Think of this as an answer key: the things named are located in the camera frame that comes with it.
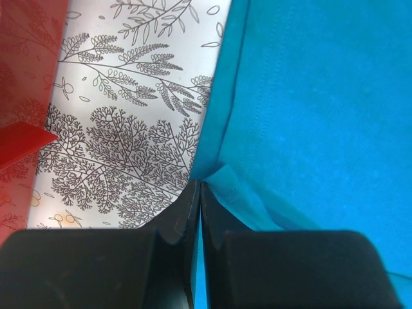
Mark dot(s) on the red plastic bin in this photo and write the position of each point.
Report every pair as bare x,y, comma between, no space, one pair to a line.
31,33

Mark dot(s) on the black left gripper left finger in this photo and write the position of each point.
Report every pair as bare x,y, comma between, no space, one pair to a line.
148,267

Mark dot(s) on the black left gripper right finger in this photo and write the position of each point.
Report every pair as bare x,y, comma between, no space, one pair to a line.
294,269

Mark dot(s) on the floral patterned table mat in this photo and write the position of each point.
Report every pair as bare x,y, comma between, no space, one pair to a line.
129,98

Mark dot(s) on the blue t shirt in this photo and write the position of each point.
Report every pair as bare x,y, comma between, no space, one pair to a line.
309,122

